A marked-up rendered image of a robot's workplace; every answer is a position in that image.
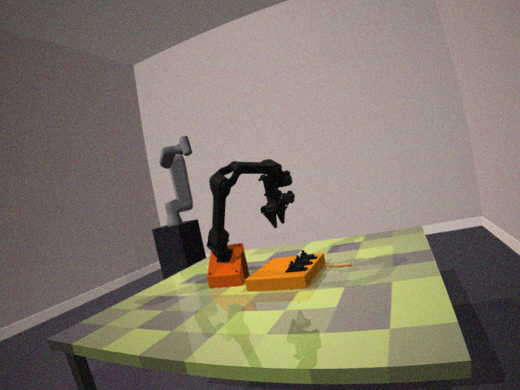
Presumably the orange flat deck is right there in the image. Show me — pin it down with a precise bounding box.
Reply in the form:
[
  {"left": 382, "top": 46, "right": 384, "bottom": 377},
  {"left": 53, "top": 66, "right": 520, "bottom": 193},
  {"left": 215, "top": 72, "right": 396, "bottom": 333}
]
[{"left": 245, "top": 253, "right": 326, "bottom": 292}]

